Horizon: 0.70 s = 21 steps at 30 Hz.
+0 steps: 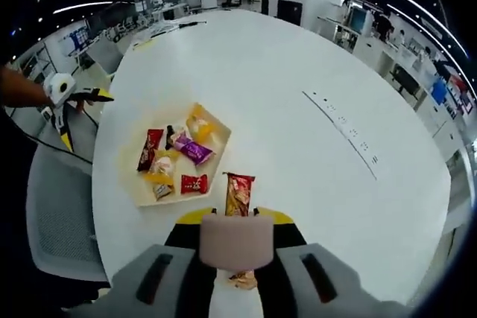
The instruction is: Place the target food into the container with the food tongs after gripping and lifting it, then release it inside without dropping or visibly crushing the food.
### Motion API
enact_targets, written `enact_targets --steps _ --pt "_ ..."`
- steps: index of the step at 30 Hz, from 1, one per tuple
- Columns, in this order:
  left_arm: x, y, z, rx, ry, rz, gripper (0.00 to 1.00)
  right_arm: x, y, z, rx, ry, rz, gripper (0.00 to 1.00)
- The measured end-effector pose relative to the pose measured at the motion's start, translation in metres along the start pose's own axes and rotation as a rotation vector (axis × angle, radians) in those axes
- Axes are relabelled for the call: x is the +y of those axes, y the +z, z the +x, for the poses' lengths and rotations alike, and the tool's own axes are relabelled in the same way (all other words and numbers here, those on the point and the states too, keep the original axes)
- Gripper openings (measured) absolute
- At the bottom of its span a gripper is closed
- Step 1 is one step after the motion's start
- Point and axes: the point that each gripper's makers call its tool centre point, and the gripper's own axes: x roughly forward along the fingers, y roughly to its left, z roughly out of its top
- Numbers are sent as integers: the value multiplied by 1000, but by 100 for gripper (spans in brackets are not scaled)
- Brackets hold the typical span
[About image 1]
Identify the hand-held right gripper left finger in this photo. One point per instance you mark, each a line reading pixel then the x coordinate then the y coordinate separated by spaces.
pixel 164 280

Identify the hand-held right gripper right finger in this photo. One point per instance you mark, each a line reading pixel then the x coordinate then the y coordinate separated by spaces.
pixel 309 280

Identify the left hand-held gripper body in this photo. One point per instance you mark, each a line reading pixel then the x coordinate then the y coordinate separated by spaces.
pixel 59 89

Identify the golden brown snack packet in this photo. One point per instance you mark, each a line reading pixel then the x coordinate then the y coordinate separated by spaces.
pixel 243 280

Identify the dark red snack packet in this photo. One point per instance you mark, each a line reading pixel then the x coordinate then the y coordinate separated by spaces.
pixel 149 150

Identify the black snack packet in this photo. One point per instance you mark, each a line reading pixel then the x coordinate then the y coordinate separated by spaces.
pixel 170 132

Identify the yellow snack packet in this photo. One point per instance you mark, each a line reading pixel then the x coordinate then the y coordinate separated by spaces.
pixel 201 126
pixel 162 167

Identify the bright red snack packet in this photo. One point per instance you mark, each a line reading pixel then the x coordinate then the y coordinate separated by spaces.
pixel 194 184

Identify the long red orange snack packet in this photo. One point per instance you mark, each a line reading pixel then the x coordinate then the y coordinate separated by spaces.
pixel 238 193

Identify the purple snack packet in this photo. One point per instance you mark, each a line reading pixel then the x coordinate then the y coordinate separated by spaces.
pixel 194 151

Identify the beige hexagonal container tray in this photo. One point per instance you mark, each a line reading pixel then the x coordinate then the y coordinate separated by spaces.
pixel 220 146

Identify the person's left hand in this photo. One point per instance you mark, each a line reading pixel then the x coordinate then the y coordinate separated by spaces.
pixel 80 104

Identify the yellow paper strip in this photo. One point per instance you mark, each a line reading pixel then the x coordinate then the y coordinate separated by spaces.
pixel 143 44

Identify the white mesh office chair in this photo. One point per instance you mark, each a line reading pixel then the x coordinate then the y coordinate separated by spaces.
pixel 63 213

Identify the black slim tool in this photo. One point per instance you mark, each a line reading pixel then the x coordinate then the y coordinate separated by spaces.
pixel 192 24

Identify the white table socket strip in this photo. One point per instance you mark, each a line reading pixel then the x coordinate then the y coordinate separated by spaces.
pixel 346 132

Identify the black cabinet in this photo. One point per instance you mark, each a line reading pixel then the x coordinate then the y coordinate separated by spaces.
pixel 290 11

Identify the blue plastic bin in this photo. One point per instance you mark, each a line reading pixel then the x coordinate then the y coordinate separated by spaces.
pixel 439 91

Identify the light blue screen machine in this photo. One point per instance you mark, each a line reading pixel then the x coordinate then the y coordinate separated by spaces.
pixel 358 21

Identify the red blue wall banner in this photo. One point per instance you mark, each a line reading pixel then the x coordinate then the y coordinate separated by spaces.
pixel 461 92

